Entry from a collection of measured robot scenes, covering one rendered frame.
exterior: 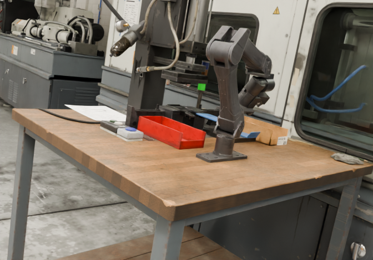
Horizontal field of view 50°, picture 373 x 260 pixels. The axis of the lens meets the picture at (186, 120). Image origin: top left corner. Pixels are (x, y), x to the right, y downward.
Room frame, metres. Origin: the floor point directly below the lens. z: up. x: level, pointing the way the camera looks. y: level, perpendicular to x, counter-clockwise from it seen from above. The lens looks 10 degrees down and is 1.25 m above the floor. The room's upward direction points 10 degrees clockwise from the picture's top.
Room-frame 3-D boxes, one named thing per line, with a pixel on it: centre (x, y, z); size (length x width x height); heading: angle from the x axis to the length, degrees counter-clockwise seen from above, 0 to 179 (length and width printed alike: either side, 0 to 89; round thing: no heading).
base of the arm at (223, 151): (1.32, -0.14, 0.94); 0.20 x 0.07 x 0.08; 135
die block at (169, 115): (1.72, 0.03, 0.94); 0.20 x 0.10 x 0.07; 135
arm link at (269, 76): (1.48, -0.24, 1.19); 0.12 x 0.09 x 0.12; 145
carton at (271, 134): (1.78, -0.32, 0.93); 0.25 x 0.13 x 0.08; 45
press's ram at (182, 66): (1.76, 0.09, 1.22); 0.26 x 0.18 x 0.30; 45
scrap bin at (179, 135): (1.46, 0.05, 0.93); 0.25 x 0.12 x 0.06; 45
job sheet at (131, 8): (3.31, 0.59, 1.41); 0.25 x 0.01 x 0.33; 41
